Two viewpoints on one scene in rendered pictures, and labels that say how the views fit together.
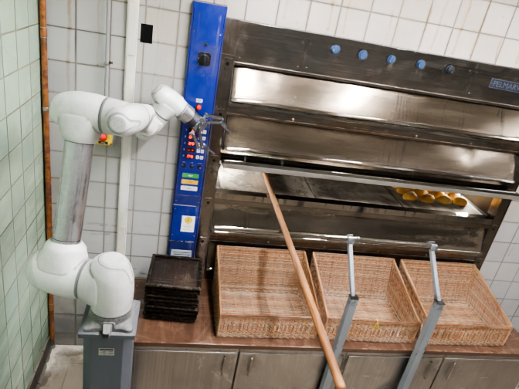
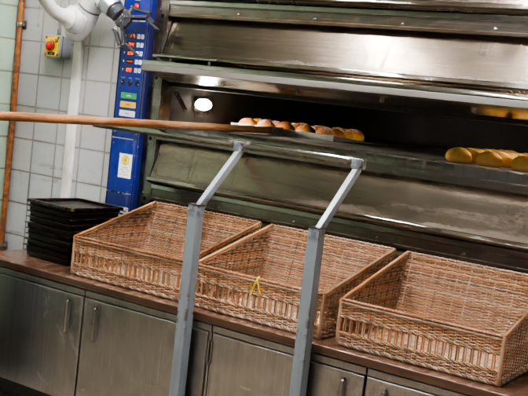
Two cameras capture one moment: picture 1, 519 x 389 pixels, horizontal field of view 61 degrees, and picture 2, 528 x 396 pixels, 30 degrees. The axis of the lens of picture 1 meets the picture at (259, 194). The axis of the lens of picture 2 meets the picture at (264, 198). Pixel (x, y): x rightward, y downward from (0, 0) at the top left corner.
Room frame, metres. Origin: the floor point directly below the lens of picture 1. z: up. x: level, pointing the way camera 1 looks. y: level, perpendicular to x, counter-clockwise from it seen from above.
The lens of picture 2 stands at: (-0.29, -3.11, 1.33)
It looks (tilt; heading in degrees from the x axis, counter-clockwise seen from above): 6 degrees down; 46
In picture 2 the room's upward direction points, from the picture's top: 6 degrees clockwise
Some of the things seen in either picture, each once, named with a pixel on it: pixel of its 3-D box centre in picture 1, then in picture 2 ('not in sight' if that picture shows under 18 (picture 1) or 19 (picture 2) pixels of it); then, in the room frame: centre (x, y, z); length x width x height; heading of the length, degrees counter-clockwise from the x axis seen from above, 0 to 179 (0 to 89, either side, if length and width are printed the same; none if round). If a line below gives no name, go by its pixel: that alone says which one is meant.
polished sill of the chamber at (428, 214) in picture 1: (361, 207); (343, 153); (2.49, -0.62, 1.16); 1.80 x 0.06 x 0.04; 102
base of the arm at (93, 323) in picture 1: (110, 313); not in sight; (1.33, 0.48, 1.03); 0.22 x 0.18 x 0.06; 13
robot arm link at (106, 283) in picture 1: (110, 281); not in sight; (1.34, 0.49, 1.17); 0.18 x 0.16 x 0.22; 89
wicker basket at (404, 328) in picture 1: (360, 295); (293, 276); (2.21, -0.71, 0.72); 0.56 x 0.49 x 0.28; 102
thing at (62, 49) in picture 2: (104, 133); (57, 46); (2.10, 0.83, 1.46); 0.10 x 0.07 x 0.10; 102
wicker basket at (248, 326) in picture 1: (264, 289); (166, 247); (2.08, -0.13, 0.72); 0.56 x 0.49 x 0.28; 103
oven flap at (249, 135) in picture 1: (379, 150); (353, 52); (2.47, -0.63, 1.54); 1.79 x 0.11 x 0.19; 102
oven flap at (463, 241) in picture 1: (356, 229); (336, 190); (2.47, -0.63, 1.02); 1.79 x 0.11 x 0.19; 102
